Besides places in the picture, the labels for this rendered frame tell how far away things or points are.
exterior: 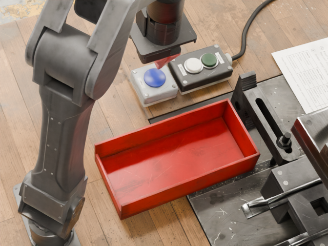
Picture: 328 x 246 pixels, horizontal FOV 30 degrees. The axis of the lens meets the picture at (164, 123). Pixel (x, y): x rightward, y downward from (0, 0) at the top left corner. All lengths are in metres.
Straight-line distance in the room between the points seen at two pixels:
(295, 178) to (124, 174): 0.28
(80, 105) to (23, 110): 0.42
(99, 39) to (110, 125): 0.44
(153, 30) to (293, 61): 0.36
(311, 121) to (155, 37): 0.29
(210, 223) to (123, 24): 0.46
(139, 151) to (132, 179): 0.06
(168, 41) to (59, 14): 0.34
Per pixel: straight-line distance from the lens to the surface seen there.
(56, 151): 0.79
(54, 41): 0.69
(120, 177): 1.04
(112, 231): 1.01
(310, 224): 0.97
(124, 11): 0.66
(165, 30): 0.96
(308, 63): 1.24
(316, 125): 0.87
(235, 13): 1.28
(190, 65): 1.13
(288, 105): 1.17
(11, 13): 2.44
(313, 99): 1.19
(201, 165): 1.06
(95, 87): 0.68
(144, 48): 0.99
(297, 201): 0.98
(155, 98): 1.11
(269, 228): 1.05
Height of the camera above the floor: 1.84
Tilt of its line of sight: 59 degrees down
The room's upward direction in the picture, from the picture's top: 10 degrees clockwise
